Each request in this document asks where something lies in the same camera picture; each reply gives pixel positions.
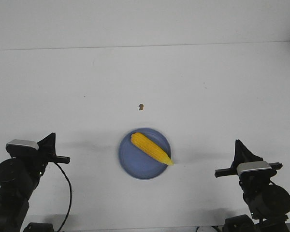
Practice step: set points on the blue round plate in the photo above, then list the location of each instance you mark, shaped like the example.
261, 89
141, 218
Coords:
138, 164

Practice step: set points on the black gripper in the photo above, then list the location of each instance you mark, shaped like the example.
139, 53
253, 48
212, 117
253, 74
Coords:
38, 162
253, 181

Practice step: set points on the yellow corn cob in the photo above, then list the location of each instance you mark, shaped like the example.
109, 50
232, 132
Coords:
150, 148

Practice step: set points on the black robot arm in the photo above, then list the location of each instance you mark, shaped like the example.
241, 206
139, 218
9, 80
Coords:
20, 176
268, 202

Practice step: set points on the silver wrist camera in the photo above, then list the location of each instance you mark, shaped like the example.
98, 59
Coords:
20, 147
248, 167

